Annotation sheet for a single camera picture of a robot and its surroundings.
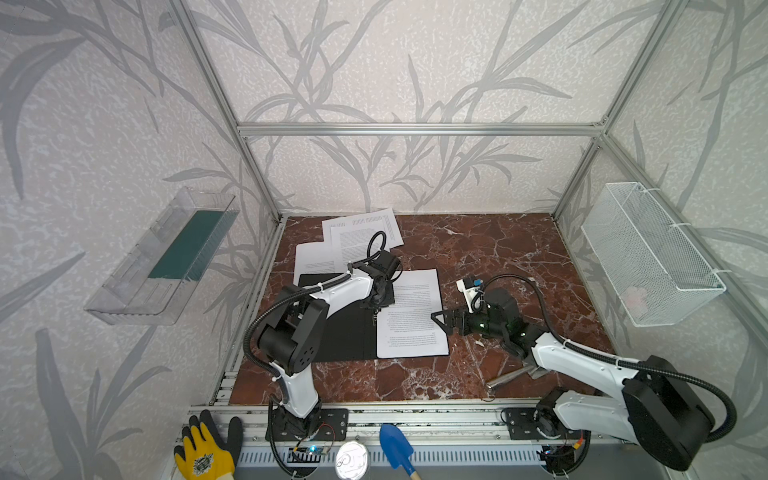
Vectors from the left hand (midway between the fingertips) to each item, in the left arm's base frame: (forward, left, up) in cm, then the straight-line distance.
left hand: (388, 293), depth 94 cm
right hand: (-8, -16, +8) cm, 19 cm away
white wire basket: (-13, -58, +31) cm, 67 cm away
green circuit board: (-42, +19, -5) cm, 46 cm away
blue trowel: (-41, -4, -3) cm, 41 cm away
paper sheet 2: (+37, +7, -5) cm, 38 cm away
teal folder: (-11, +10, -3) cm, 15 cm away
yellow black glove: (-42, +41, 0) cm, 59 cm away
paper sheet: (-10, -6, -3) cm, 12 cm away
